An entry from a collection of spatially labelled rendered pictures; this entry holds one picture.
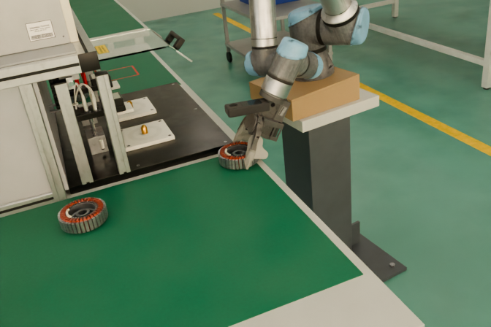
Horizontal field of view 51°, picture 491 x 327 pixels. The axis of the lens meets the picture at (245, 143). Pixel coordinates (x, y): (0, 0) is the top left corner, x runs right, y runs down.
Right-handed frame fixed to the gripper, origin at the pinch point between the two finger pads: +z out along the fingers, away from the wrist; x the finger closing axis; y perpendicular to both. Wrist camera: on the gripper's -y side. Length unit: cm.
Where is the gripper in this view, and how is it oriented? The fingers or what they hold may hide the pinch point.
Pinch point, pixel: (237, 157)
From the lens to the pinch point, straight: 142.7
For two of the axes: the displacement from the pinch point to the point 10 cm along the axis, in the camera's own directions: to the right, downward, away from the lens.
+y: 8.8, 2.6, 4.0
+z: -3.9, 8.8, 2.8
